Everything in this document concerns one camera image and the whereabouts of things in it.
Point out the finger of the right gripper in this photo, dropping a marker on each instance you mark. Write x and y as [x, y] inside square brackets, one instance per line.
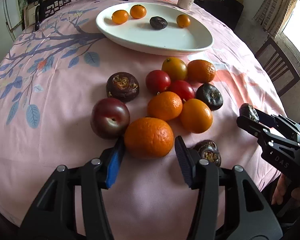
[284, 125]
[269, 138]

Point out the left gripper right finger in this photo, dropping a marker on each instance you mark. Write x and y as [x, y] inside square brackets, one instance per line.
[202, 175]

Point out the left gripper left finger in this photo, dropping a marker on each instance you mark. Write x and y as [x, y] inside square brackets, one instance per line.
[98, 174]

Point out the small dark water chestnut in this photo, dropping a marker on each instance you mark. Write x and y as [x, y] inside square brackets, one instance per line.
[248, 111]

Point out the large patterned water chestnut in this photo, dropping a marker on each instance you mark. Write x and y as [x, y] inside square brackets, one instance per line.
[207, 149]

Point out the dark red plum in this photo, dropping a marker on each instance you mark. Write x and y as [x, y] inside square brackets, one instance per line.
[109, 118]

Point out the oval orange kumquat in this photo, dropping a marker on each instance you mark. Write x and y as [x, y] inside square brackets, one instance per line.
[196, 117]

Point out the large orange mandarin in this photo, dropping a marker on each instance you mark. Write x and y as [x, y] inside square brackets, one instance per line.
[149, 138]

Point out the medium mandarin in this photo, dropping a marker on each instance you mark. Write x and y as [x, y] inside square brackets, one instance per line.
[165, 106]

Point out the big bumpy mandarin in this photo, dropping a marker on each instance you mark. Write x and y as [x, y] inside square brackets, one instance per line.
[200, 71]

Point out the brown water chestnut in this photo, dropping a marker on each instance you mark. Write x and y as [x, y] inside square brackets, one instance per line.
[122, 86]

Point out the smooth orange kumquat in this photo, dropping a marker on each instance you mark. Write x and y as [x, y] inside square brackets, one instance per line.
[183, 21]

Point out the small orange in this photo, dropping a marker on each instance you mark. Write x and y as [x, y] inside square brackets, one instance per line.
[120, 17]

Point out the small mandarin with stem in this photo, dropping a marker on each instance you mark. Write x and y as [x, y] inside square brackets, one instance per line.
[138, 11]

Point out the person's right hand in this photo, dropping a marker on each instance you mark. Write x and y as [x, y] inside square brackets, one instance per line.
[281, 189]

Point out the dark wooden chair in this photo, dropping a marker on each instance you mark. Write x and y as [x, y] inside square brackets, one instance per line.
[278, 65]

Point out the oval red tomato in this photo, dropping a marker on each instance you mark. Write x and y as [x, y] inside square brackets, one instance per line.
[183, 89]

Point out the pink printed tablecloth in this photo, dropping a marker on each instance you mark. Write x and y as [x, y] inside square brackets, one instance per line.
[49, 82]

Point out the round red tomato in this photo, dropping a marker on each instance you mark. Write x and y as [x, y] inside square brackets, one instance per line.
[157, 81]

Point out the yellow orange tomato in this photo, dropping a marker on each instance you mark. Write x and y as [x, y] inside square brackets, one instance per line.
[175, 68]

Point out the white oval plate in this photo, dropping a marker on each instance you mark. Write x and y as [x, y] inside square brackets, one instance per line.
[140, 36]

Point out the pale beverage can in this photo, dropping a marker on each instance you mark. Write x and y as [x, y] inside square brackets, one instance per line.
[185, 4]

